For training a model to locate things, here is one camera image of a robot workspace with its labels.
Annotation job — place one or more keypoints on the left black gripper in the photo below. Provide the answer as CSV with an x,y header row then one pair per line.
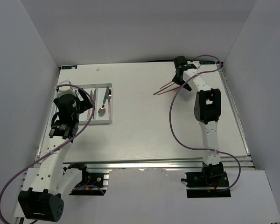
x,y
84,104

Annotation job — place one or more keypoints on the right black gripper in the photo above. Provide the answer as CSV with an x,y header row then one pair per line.
x,y
177,81

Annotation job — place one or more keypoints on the pink handled knife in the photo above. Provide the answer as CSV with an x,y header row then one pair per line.
x,y
89,111

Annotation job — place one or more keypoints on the short orange chopstick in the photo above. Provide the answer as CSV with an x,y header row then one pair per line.
x,y
176,88

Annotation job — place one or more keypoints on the green handled spoon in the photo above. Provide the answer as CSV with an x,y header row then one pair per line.
x,y
102,109

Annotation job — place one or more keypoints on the pink handled spoon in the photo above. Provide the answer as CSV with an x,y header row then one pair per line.
x,y
109,97

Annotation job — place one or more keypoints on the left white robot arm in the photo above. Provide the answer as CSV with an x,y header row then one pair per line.
x,y
44,199

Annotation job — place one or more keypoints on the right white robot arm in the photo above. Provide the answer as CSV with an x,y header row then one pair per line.
x,y
207,110

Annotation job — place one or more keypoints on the right blue corner label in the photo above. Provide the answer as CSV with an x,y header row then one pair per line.
x,y
207,62

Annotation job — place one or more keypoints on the white utensil tray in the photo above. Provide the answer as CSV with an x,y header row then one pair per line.
x,y
101,94

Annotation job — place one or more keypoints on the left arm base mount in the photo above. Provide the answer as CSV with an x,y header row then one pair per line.
x,y
92,183

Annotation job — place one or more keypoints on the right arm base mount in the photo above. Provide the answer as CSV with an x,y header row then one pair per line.
x,y
210,182

